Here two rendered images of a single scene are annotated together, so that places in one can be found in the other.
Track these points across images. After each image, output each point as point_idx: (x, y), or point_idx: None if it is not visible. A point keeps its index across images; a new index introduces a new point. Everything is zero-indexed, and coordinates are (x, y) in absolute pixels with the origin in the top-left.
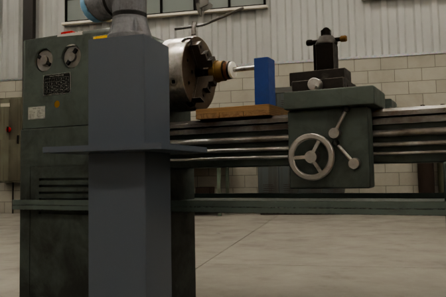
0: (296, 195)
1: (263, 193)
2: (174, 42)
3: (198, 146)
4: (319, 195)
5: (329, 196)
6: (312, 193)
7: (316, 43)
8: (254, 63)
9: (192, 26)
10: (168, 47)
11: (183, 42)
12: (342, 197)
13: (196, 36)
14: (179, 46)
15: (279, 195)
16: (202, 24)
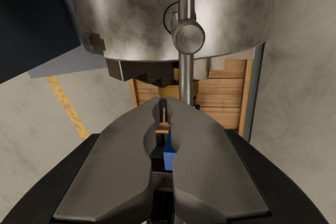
0: (258, 78)
1: (264, 44)
2: (79, 7)
3: (94, 68)
4: (255, 98)
5: (254, 105)
6: (256, 93)
7: (147, 222)
8: (164, 146)
9: (173, 25)
10: None
11: (93, 36)
12: (252, 115)
13: (139, 61)
14: (80, 33)
15: (261, 62)
16: (179, 84)
